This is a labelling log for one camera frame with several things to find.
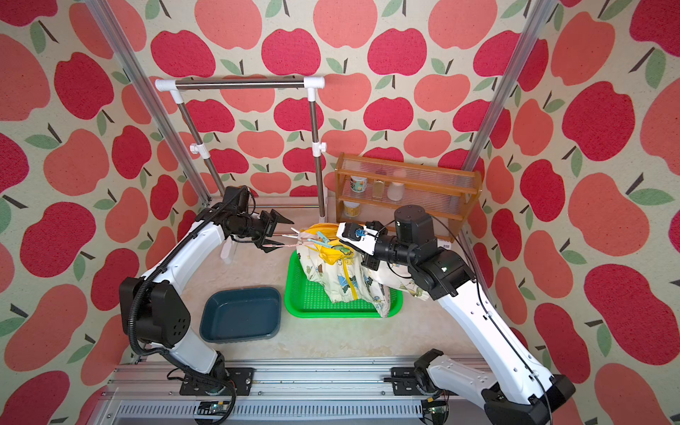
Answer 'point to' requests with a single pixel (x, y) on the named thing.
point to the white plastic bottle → (396, 191)
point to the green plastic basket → (304, 298)
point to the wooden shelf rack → (369, 190)
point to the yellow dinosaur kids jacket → (336, 266)
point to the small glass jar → (378, 189)
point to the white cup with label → (359, 184)
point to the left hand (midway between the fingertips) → (292, 234)
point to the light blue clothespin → (325, 242)
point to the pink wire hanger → (283, 245)
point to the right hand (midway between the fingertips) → (348, 239)
